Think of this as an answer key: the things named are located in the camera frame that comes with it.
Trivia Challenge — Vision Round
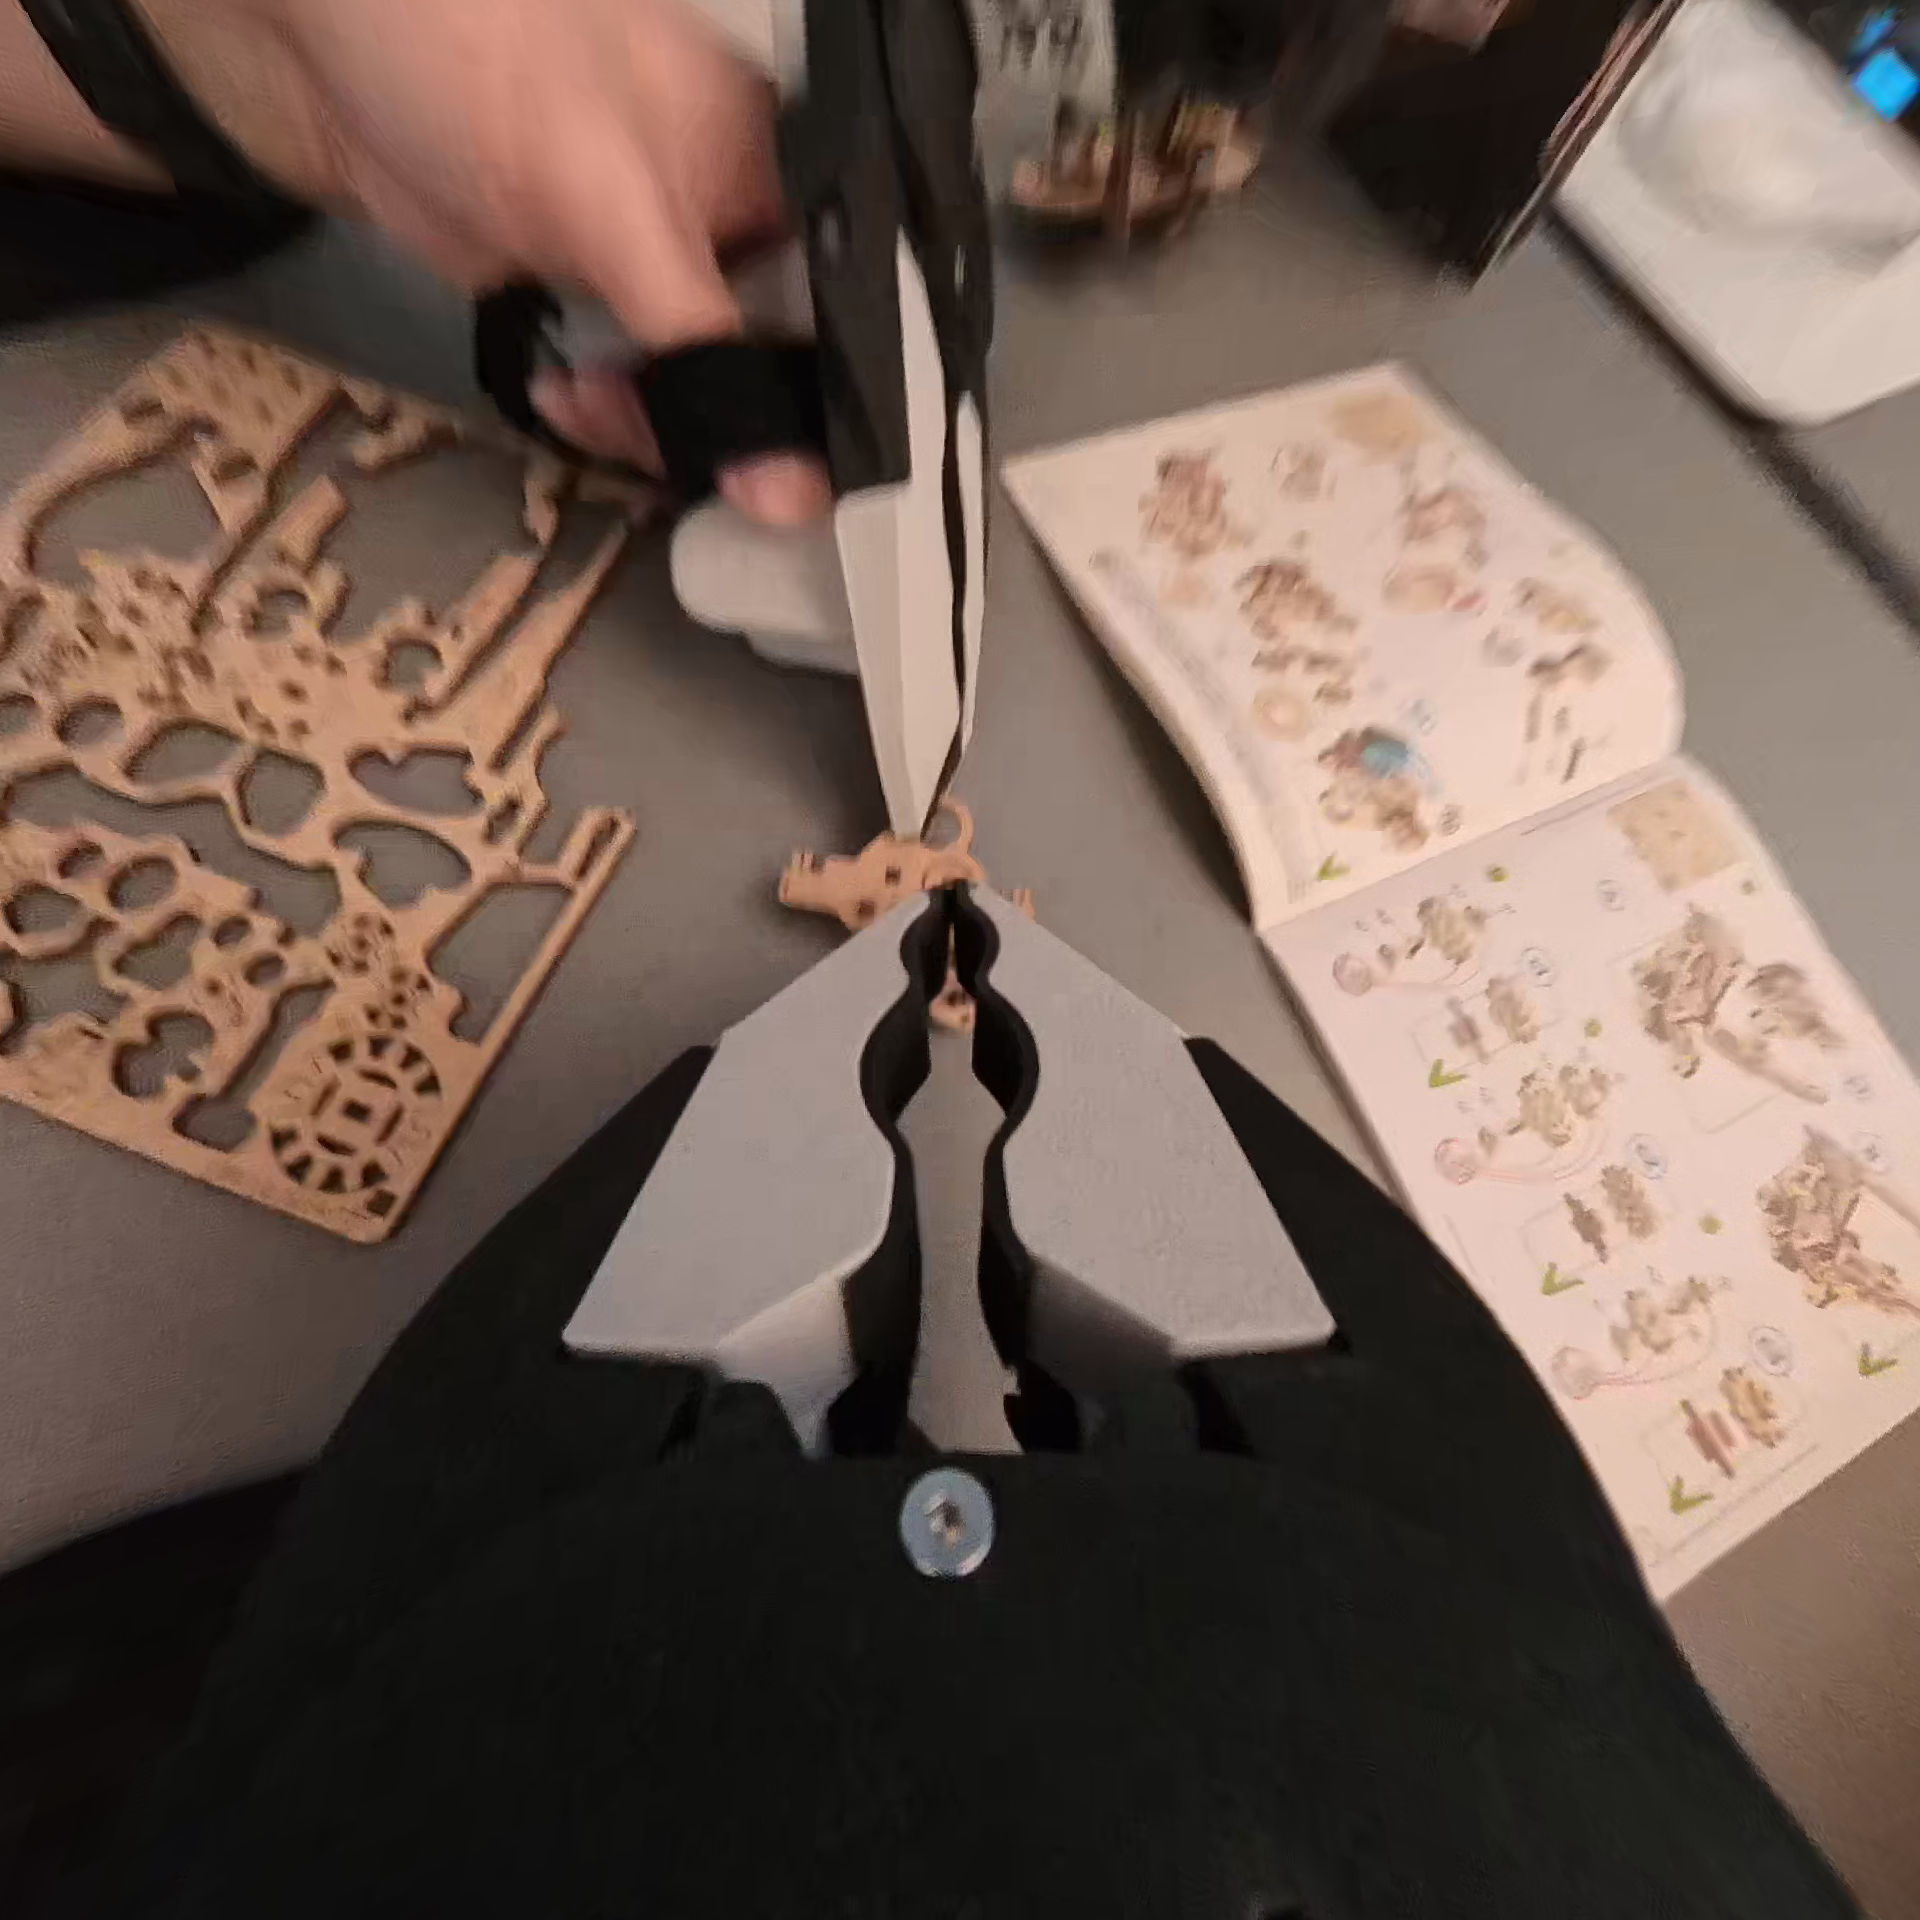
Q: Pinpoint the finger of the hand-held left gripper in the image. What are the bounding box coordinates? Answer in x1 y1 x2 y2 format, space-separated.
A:
949 392 994 817
830 223 970 841

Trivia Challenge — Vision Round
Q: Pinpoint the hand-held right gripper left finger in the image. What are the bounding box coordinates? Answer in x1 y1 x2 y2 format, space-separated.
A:
563 892 963 1454

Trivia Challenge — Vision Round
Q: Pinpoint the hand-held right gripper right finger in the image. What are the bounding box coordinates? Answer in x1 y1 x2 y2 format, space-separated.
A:
951 881 1337 1454

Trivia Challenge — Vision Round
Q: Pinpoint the person's left forearm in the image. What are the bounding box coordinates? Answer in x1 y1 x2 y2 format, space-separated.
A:
0 0 302 203

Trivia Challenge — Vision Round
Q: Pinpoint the partly built wooden model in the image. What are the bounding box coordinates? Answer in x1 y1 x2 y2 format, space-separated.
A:
1008 0 1262 243

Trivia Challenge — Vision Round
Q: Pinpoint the black model kit box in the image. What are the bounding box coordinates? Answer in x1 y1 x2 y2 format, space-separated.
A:
1319 0 1697 288

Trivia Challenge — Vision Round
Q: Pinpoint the person's left hand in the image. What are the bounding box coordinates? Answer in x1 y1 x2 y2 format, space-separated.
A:
256 0 840 529

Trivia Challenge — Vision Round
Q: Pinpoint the instruction booklet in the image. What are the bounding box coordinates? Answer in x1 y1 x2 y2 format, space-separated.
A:
1002 359 1920 1599

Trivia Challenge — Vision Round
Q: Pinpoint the laser-cut plywood sheet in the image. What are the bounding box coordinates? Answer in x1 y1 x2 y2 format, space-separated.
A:
0 321 640 1248

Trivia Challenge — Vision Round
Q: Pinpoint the white desk stand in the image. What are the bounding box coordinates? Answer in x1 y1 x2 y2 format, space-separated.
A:
1553 0 1920 430

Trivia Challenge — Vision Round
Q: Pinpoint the black wrist strap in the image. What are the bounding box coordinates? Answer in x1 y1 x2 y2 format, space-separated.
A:
17 0 227 182

